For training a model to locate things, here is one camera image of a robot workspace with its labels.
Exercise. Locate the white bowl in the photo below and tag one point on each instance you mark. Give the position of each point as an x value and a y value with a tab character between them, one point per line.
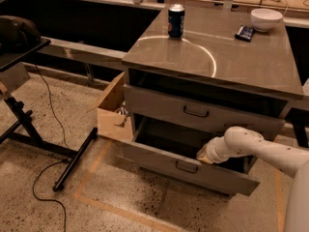
263	20

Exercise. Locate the black metal stand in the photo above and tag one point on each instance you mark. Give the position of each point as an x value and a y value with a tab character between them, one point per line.
23	130

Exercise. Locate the grey top drawer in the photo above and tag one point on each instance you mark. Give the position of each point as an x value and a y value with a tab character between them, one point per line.
197	115

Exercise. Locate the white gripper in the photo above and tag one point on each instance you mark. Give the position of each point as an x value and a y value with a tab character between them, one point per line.
212	152

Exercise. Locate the grey drawer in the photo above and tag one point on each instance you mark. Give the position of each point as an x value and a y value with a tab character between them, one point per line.
197	115
171	150

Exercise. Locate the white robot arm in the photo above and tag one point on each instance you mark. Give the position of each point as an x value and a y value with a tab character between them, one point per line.
294	162

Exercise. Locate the dark blue snack packet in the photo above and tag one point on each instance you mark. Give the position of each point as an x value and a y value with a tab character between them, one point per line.
245	33

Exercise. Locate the blue soda can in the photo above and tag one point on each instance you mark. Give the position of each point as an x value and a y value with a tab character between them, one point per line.
175	20

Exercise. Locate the cardboard box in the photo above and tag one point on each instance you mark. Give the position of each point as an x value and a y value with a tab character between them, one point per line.
112	118

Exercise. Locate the dark bag on stand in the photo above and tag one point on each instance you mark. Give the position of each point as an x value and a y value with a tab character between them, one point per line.
17	34

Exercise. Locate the grey drawer cabinet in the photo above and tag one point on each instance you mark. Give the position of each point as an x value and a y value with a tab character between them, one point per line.
208	64

